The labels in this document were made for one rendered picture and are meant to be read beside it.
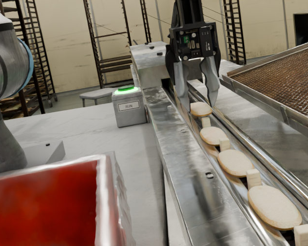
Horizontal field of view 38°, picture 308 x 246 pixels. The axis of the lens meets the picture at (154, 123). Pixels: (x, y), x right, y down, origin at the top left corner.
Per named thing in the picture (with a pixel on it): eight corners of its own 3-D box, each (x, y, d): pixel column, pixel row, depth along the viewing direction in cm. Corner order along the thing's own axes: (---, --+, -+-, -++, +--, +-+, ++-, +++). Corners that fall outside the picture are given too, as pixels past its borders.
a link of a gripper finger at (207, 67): (216, 112, 76) (200, 61, 74) (209, 106, 82) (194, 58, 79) (233, 106, 76) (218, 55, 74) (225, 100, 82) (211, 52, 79)
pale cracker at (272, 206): (240, 192, 49) (239, 183, 48) (274, 186, 49) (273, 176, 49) (270, 235, 39) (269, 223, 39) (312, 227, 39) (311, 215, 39)
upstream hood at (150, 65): (131, 59, 247) (128, 44, 245) (163, 53, 247) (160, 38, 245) (142, 94, 125) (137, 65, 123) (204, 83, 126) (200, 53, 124)
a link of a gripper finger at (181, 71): (176, 116, 76) (176, 62, 73) (172, 110, 81) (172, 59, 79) (194, 116, 76) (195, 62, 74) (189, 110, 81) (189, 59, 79)
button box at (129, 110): (119, 134, 110) (110, 91, 107) (150, 129, 110) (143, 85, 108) (119, 143, 102) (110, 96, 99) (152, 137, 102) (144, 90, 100)
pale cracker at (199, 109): (186, 107, 86) (185, 101, 86) (205, 103, 86) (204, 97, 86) (194, 117, 76) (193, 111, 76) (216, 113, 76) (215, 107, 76)
